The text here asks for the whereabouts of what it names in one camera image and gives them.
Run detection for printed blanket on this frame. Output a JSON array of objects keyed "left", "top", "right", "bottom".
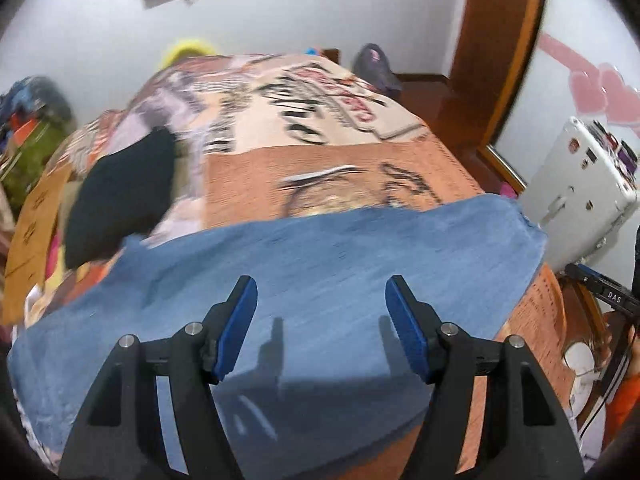
[{"left": 10, "top": 52, "right": 576, "bottom": 480}]

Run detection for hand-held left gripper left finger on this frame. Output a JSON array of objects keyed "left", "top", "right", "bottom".
[{"left": 59, "top": 275, "right": 259, "bottom": 480}]

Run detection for white plastic appliance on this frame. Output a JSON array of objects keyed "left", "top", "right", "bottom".
[{"left": 520, "top": 116, "right": 638, "bottom": 261}]

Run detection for pink heart decoration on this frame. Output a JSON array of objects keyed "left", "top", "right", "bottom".
[{"left": 540, "top": 32, "right": 640, "bottom": 136}]

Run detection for blue denim pants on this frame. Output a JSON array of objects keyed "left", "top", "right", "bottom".
[{"left": 7, "top": 195, "right": 546, "bottom": 476}]

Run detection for grey bag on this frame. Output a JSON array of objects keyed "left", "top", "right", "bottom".
[{"left": 352, "top": 43, "right": 403, "bottom": 93}]

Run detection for person's orange clothing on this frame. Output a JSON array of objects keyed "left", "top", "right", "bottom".
[{"left": 597, "top": 310, "right": 640, "bottom": 461}]

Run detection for black folded pants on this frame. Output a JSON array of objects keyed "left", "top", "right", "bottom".
[{"left": 64, "top": 127, "right": 178, "bottom": 270}]

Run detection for white round object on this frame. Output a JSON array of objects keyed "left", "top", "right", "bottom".
[{"left": 562, "top": 342, "right": 608, "bottom": 461}]

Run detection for pile of clothes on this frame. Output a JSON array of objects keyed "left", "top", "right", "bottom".
[{"left": 0, "top": 76, "right": 73, "bottom": 133}]

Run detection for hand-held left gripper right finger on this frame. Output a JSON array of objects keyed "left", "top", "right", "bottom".
[{"left": 385, "top": 275, "right": 586, "bottom": 480}]

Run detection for wooden door frame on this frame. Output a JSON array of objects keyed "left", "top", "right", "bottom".
[{"left": 430, "top": 0, "right": 551, "bottom": 196}]

